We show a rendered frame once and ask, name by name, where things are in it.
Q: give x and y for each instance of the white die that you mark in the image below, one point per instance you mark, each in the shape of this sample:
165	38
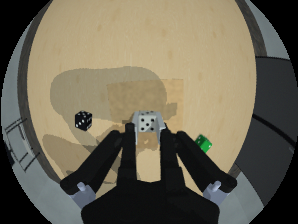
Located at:
147	121

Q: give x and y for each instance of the black die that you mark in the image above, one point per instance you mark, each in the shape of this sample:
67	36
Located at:
83	120

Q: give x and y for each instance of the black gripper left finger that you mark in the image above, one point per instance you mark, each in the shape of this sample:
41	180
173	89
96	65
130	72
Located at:
83	184

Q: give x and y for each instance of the tan square mat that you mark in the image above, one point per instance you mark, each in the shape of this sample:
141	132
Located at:
163	95

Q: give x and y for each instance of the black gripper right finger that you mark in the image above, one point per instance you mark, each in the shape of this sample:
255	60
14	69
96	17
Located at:
214	183

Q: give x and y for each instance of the green die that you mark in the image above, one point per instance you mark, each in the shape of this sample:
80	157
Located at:
203	143

